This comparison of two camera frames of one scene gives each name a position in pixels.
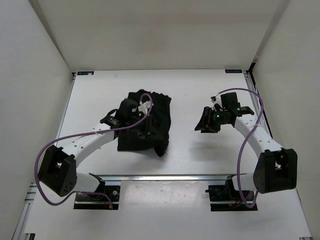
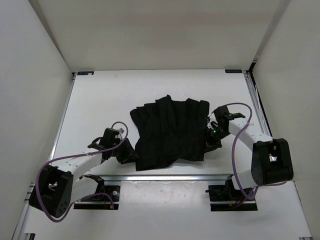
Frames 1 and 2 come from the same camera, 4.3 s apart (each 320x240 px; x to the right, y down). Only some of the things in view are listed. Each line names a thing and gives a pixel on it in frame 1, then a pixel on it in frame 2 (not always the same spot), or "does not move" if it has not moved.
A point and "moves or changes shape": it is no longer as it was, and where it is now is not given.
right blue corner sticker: (233, 71) does not move
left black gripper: (149, 123) → (129, 153)
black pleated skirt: (153, 130) moves or changes shape
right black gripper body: (219, 119) → (213, 141)
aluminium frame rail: (251, 86) does not move
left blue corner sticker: (85, 73) does not move
